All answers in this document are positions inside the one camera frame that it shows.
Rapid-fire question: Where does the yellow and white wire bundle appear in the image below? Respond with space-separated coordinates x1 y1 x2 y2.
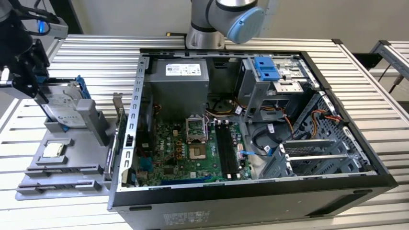
205 105 245 119

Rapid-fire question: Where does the CPU socket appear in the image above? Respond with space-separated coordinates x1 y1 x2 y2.
188 143 208 161

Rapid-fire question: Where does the black RAM slot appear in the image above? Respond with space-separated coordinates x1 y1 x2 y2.
213 121 229 180
218 121 233 180
221 121 237 180
226 121 242 180

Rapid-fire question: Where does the black open PC case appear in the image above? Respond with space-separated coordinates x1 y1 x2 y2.
106 47 398 230

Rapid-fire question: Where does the grey metal disk bay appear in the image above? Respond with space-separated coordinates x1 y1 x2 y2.
258 92 377 180

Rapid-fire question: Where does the green motherboard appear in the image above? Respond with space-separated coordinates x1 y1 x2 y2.
136 119 253 187

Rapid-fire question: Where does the thin orange data wire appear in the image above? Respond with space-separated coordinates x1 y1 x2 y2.
260 106 294 136

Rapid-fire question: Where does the metal socket cover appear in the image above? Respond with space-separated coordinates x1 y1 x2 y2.
185 116 209 142

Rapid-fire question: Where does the green graphics card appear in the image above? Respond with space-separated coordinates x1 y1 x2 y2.
108 92 128 182

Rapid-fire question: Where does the black case fan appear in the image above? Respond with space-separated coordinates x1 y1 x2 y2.
140 94 157 154

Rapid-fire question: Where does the grey metal drive cage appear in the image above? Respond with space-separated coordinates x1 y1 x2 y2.
234 58 316 123

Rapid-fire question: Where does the grey power supply unit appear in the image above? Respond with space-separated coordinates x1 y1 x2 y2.
145 58 210 120

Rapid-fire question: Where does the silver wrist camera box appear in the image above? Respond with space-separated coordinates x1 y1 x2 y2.
36 16 69 39

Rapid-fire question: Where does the orange power wire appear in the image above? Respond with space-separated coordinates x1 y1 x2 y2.
312 109 349 126

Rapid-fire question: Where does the black vertical post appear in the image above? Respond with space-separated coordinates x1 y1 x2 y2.
51 0 84 35

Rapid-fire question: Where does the blue expansion slot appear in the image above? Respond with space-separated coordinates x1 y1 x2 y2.
158 176 212 185

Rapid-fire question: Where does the round black speaker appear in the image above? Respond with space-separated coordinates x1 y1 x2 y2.
210 99 237 113

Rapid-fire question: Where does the blue plastic drive latch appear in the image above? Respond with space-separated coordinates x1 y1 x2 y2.
252 56 278 82

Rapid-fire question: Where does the hard disk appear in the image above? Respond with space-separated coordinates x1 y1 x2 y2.
35 75 93 133

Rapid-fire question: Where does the black wire with white labels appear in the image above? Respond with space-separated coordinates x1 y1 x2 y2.
250 123 284 158

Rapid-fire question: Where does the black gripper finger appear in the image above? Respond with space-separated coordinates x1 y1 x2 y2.
0 68 41 99
15 38 51 83

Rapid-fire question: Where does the silver CPU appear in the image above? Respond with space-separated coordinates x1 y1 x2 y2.
43 142 67 158

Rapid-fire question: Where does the grey parts rack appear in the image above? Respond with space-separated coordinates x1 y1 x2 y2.
15 78 118 201

